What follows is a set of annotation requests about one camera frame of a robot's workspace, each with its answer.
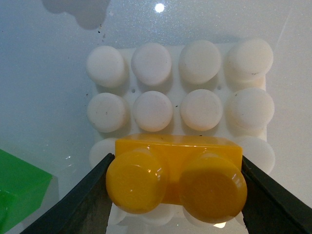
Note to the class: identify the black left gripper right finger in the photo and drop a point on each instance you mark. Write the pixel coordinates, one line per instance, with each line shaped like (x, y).
(270, 208)

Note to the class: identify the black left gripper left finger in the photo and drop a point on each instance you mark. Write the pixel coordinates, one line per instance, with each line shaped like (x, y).
(84, 210)

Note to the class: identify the yellow two-stud block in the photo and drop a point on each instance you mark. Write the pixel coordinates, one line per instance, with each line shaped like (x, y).
(200, 173)

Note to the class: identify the green two-stud block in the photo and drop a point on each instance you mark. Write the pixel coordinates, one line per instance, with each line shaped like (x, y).
(22, 189)

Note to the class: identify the white studded base plate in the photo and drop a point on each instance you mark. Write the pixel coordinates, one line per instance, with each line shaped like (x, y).
(197, 89)

